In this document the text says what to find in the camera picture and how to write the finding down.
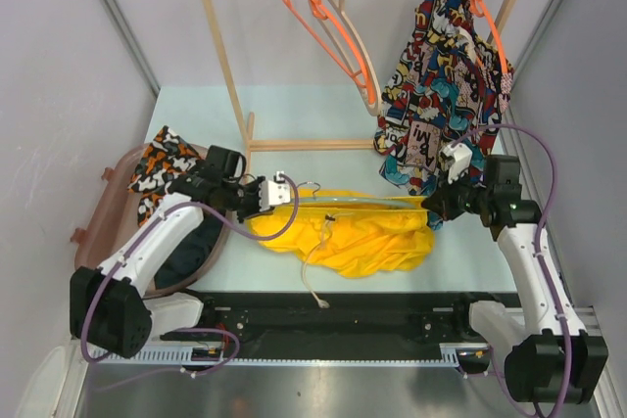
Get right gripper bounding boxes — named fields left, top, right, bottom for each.
left=424, top=166, right=494, bottom=221

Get mint green hanger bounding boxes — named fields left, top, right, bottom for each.
left=293, top=182, right=423, bottom=210

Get yellow shorts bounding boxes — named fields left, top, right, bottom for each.
left=246, top=202, right=435, bottom=280

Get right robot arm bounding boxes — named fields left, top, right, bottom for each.
left=422, top=144, right=608, bottom=405

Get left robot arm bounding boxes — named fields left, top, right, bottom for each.
left=70, top=144, right=291, bottom=362

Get camouflage orange shorts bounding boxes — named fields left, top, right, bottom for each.
left=127, top=125, right=204, bottom=227

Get comic print shorts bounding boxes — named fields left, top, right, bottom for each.
left=373, top=0, right=514, bottom=197

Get orange hanger left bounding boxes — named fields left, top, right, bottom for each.
left=273, top=0, right=381, bottom=102

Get orange hanger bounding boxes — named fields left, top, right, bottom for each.
left=273, top=0, right=381, bottom=102
left=470, top=0, right=508, bottom=73

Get beige wooden hanger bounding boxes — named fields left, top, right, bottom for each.
left=304, top=0, right=382, bottom=116

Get orange hanger right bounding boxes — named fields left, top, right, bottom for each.
left=470, top=0, right=508, bottom=73

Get wooden clothes rack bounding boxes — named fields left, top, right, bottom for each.
left=188, top=0, right=539, bottom=172

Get dark navy garment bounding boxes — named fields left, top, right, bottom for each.
left=154, top=215, right=222, bottom=290

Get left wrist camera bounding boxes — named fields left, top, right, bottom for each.
left=259, top=171, right=292, bottom=211

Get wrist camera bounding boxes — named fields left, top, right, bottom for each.
left=441, top=143, right=472, bottom=184
left=259, top=171, right=292, bottom=211

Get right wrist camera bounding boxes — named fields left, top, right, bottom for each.
left=441, top=143, right=472, bottom=184

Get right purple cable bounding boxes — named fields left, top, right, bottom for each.
left=450, top=123, right=574, bottom=418

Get purple cable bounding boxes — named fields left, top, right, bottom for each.
left=450, top=123, right=574, bottom=418
left=78, top=172, right=300, bottom=393

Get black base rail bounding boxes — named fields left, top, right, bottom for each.
left=165, top=292, right=520, bottom=361

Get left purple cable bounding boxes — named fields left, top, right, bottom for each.
left=78, top=172, right=300, bottom=393

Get white cable duct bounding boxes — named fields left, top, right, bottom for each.
left=90, top=342, right=491, bottom=368

